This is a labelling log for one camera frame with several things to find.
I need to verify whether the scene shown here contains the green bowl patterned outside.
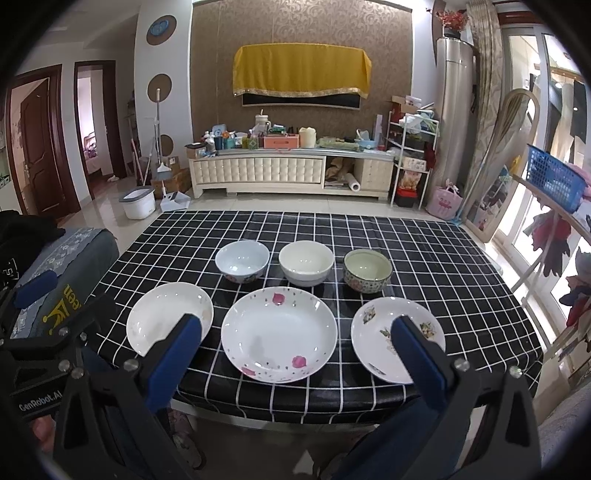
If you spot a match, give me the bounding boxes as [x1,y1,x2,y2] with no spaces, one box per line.
[344,249,393,294]

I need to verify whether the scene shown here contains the black white grid tablecloth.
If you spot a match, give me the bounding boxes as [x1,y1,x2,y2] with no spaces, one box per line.
[91,210,543,425]

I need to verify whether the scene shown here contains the yellow cloth covered television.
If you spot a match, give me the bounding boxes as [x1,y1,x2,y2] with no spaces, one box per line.
[232,43,373,109]

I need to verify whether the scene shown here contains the pink storage box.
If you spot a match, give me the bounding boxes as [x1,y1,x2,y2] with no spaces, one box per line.
[263,134,300,150]

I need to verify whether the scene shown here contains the blue plastic basket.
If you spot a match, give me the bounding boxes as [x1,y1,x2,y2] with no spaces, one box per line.
[526,145,587,213]

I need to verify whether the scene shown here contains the white plate cartoon prints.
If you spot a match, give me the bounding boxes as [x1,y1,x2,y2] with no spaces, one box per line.
[351,297,446,384]

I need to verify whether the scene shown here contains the red hanging clothes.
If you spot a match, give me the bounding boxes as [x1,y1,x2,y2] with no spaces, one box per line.
[524,211,571,277]

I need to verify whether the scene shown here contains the white dustpan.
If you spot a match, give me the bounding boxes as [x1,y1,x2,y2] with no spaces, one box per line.
[160,192,191,213]

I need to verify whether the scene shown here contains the brown wooden door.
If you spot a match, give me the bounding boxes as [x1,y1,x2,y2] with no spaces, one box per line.
[20,79,67,219]

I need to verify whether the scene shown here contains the grey chair cover gold crown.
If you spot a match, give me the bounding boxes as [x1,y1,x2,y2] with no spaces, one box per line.
[11,227,119,338]

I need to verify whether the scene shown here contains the white bowl floral outside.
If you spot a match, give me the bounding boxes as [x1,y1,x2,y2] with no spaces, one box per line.
[214,240,270,284]

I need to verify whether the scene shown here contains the red artificial flowers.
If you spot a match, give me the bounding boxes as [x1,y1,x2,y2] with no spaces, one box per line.
[436,10,468,39]

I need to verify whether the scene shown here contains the white plastic tub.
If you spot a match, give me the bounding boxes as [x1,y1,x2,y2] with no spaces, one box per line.
[119,186,156,220]

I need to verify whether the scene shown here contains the plain cream white bowl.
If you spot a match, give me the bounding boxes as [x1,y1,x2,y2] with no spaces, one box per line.
[279,240,335,288]

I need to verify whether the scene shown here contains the white plate pink petals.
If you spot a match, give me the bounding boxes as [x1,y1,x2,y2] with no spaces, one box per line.
[221,287,339,384]

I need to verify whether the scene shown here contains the cream tufted TV cabinet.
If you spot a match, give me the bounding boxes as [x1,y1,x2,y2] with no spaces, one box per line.
[187,148,394,201]

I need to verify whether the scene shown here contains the plain white plate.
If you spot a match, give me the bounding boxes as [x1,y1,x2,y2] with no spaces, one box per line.
[126,282,213,356]

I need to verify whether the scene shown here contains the white paper roll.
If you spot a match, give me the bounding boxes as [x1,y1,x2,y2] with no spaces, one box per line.
[345,173,361,192]

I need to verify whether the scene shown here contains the pink gift bag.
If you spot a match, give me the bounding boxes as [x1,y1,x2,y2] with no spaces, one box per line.
[426,184,463,220]

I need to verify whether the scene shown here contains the cream canister jar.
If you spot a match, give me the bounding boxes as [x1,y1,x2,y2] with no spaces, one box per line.
[298,127,317,149]

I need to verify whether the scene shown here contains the white wire shelf rack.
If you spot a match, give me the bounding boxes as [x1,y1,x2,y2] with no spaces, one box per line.
[386,96,440,209]

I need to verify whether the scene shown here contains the patterned beige curtain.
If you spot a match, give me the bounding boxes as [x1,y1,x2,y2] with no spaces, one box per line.
[462,1,504,219]

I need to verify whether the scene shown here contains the cardboard box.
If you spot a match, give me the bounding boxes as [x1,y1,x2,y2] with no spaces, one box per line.
[151,168,191,200]

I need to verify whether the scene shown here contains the white floor mop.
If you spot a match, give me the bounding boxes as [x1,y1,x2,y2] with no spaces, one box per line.
[154,88,171,182]

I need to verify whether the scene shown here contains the silver standing air conditioner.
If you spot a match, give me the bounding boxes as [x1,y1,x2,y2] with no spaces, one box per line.
[429,37,476,198]

